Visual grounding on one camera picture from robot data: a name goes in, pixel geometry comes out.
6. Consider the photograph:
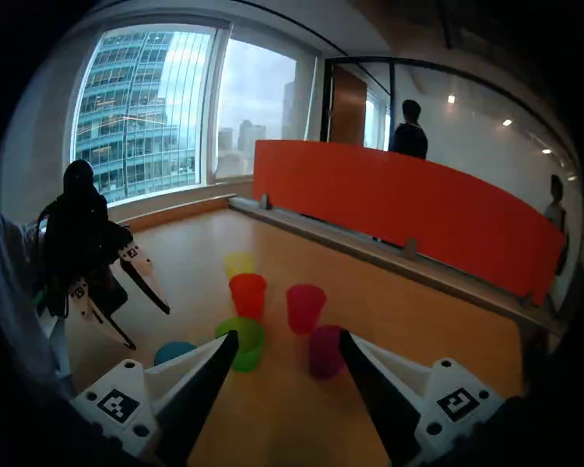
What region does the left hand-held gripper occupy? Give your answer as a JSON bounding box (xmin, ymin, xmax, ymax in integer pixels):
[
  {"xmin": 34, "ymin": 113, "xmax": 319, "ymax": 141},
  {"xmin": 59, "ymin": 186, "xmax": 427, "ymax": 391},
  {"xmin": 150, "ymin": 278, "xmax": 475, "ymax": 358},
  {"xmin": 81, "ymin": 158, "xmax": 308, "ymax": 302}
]
[{"xmin": 36, "ymin": 159, "xmax": 171, "ymax": 351}]

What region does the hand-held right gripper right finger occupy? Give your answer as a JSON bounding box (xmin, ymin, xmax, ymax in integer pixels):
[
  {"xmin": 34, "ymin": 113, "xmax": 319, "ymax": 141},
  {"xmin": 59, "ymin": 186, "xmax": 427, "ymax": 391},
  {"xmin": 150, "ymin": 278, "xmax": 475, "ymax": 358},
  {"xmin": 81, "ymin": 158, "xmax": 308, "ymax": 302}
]
[{"xmin": 339, "ymin": 328, "xmax": 505, "ymax": 467}]

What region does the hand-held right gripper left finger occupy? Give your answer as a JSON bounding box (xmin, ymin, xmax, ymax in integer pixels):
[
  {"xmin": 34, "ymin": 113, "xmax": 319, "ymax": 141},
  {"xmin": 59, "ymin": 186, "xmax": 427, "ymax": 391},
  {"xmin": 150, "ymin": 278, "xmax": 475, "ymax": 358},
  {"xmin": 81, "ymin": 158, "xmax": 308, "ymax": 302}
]
[{"xmin": 69, "ymin": 330, "xmax": 240, "ymax": 467}]

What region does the blue plastic cup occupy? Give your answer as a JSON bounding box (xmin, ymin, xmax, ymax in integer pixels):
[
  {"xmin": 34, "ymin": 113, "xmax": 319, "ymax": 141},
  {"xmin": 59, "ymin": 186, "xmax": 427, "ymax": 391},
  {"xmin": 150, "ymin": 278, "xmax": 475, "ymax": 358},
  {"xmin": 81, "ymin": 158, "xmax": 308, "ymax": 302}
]
[{"xmin": 153, "ymin": 341, "xmax": 198, "ymax": 367}]

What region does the purple plastic cup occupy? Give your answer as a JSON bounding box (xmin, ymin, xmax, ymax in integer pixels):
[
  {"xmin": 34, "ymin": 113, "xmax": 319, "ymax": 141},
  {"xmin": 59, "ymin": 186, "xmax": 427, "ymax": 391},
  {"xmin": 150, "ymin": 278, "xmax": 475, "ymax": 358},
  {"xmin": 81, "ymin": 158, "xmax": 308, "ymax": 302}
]
[{"xmin": 308, "ymin": 325, "xmax": 347, "ymax": 380}]

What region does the person's body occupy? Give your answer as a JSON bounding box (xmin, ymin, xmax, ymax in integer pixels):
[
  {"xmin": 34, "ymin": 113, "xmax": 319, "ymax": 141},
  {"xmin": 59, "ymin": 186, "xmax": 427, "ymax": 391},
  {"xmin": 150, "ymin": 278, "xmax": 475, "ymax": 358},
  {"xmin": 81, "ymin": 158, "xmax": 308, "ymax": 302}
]
[{"xmin": 0, "ymin": 209, "xmax": 76, "ymax": 405}]

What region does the green plastic cup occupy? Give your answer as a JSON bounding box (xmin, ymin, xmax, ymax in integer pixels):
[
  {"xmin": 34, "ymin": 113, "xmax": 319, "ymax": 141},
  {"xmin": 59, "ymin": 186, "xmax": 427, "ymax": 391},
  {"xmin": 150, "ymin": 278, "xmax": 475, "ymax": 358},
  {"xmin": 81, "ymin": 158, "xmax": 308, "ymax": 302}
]
[{"xmin": 215, "ymin": 317, "xmax": 266, "ymax": 374}]

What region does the yellow plastic cup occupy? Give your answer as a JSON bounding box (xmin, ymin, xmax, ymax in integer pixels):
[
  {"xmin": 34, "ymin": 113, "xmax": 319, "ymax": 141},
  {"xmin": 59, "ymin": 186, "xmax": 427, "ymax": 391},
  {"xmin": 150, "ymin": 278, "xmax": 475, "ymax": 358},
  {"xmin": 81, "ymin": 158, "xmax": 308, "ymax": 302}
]
[{"xmin": 223, "ymin": 251, "xmax": 256, "ymax": 281}]

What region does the orange plastic cup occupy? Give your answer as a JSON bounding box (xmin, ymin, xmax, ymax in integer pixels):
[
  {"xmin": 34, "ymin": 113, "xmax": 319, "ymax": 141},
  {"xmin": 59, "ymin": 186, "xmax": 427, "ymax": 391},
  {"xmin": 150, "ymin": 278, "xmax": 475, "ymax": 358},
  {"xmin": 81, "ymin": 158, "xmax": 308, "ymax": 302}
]
[{"xmin": 229, "ymin": 273, "xmax": 267, "ymax": 322}]

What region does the pink plastic cup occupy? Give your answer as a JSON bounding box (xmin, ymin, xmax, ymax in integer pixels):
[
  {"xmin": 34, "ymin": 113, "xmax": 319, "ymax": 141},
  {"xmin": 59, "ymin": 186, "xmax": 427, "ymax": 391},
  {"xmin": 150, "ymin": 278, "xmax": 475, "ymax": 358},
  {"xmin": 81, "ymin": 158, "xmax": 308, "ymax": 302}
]
[{"xmin": 286, "ymin": 284, "xmax": 327, "ymax": 335}]

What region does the red desk screen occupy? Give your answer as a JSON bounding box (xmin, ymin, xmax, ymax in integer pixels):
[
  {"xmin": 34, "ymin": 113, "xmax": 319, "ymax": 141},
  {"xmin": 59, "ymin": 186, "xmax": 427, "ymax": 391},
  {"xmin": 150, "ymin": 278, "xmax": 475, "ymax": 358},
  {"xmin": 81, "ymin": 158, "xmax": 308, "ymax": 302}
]
[{"xmin": 227, "ymin": 139, "xmax": 567, "ymax": 320}]

